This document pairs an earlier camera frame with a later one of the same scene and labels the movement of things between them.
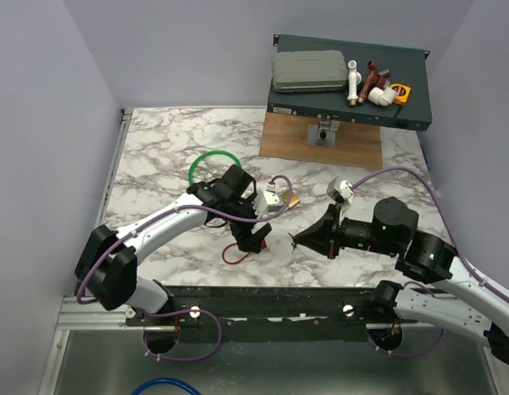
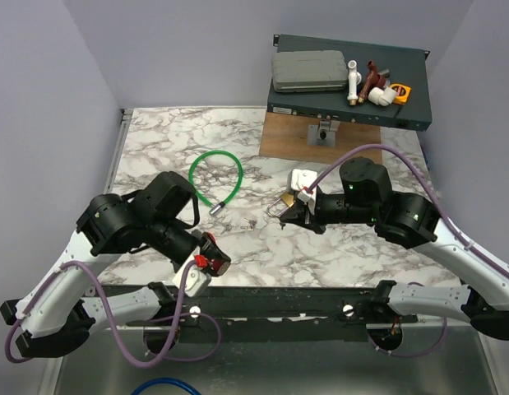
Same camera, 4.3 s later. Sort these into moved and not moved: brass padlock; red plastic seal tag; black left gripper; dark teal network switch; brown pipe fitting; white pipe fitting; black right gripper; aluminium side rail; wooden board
Moved: red plastic seal tag; black right gripper; black left gripper
Not moved: aluminium side rail; brown pipe fitting; brass padlock; white pipe fitting; dark teal network switch; wooden board
